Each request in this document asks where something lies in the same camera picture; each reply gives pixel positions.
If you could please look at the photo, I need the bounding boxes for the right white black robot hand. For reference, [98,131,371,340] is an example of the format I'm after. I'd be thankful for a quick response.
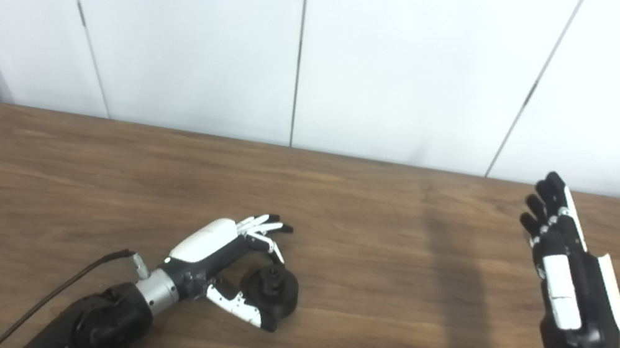
[498,167,620,348]

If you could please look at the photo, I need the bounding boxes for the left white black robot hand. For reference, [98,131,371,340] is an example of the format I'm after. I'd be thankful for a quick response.
[156,198,298,334]

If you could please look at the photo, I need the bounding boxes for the round black plastic part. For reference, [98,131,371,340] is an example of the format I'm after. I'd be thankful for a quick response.
[232,258,304,336]

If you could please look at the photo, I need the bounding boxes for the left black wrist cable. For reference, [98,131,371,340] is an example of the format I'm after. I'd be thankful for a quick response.
[0,229,153,348]

